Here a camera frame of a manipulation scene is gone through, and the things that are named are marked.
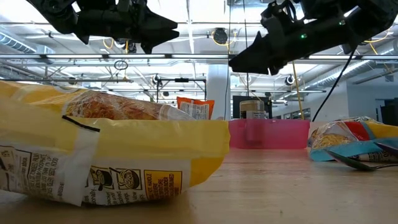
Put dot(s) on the dark iridescent spoon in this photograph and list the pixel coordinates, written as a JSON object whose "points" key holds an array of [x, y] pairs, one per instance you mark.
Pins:
{"points": [[388, 147]]}

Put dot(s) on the dark cabinet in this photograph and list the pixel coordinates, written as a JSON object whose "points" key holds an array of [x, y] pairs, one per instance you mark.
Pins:
{"points": [[388, 112]]}

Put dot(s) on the orange ramen noodle packet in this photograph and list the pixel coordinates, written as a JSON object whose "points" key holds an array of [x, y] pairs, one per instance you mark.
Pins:
{"points": [[196, 107]]}

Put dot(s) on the white pillar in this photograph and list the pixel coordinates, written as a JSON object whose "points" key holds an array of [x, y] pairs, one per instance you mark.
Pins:
{"points": [[217, 93]]}

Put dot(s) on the ribbed ventilation duct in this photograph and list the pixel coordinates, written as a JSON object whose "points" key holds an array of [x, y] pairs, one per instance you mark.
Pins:
{"points": [[15, 43]]}

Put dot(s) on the distant black frame stand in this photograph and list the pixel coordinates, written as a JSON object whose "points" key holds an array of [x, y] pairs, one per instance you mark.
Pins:
{"points": [[181, 80]]}

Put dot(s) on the long ceiling light rail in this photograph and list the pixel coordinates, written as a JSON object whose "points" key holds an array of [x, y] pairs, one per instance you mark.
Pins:
{"points": [[140, 56]]}

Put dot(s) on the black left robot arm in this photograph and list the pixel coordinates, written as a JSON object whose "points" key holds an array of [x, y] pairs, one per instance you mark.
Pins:
{"points": [[53, 12]]}

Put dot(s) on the tan-lid spice jar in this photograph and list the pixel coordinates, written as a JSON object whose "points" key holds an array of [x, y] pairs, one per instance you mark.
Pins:
{"points": [[252, 109]]}

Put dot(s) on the multicoloured ramen noodle packet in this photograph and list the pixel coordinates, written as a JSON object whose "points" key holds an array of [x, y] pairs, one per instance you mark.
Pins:
{"points": [[342, 137]]}

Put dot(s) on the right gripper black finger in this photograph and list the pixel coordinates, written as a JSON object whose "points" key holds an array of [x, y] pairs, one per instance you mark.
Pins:
{"points": [[248, 65], [259, 46]]}

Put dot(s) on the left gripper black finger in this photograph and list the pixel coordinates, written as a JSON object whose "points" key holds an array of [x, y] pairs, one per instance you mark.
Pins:
{"points": [[158, 37], [158, 23]]}

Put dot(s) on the iridescent purple spoon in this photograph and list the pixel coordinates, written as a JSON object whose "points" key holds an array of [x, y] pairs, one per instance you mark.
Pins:
{"points": [[351, 161]]}

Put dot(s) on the black screen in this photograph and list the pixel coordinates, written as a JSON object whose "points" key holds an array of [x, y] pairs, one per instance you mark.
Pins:
{"points": [[236, 107]]}

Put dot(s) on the yellow ramen noodle packet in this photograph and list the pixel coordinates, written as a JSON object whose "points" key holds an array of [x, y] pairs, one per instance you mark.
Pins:
{"points": [[124, 146]]}

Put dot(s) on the red plastic tray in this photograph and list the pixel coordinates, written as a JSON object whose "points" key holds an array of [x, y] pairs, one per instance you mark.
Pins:
{"points": [[270, 133]]}

